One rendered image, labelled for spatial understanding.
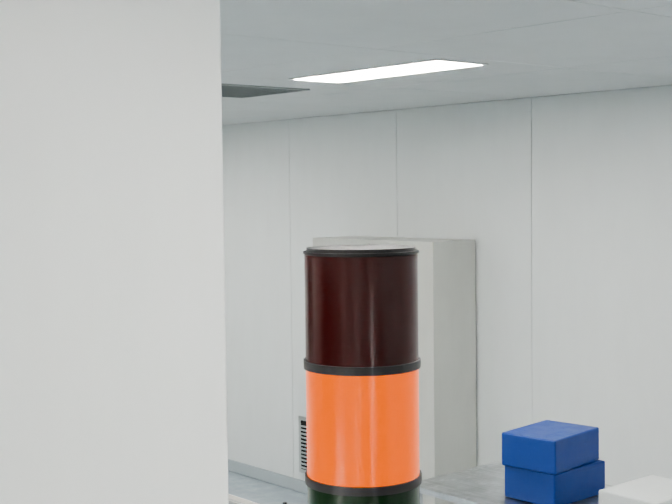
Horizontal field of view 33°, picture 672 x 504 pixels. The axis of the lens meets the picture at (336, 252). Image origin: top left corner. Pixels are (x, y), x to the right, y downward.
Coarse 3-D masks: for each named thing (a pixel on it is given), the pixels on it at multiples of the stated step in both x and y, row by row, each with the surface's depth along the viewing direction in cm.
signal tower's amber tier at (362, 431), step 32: (320, 384) 48; (352, 384) 47; (384, 384) 47; (416, 384) 49; (320, 416) 48; (352, 416) 47; (384, 416) 47; (416, 416) 49; (320, 448) 48; (352, 448) 47; (384, 448) 47; (416, 448) 49; (320, 480) 48; (352, 480) 47; (384, 480) 47
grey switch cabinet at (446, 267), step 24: (336, 240) 798; (360, 240) 779; (384, 240) 761; (408, 240) 752; (432, 240) 748; (456, 240) 744; (432, 264) 728; (456, 264) 742; (432, 288) 729; (456, 288) 742; (432, 312) 730; (456, 312) 743; (432, 336) 731; (456, 336) 744; (432, 360) 732; (456, 360) 744; (432, 384) 732; (456, 384) 745; (432, 408) 733; (456, 408) 746; (432, 432) 734; (456, 432) 747; (432, 456) 735; (456, 456) 747
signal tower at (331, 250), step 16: (320, 256) 48; (336, 256) 47; (352, 256) 47; (368, 256) 47; (384, 256) 47; (304, 368) 49; (320, 368) 48; (336, 368) 47; (352, 368) 47; (368, 368) 47; (384, 368) 47; (400, 368) 47; (416, 368) 48; (416, 480) 48; (368, 496) 47
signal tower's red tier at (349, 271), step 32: (416, 256) 49; (320, 288) 48; (352, 288) 47; (384, 288) 47; (416, 288) 49; (320, 320) 48; (352, 320) 47; (384, 320) 47; (416, 320) 49; (320, 352) 48; (352, 352) 47; (384, 352) 47; (416, 352) 49
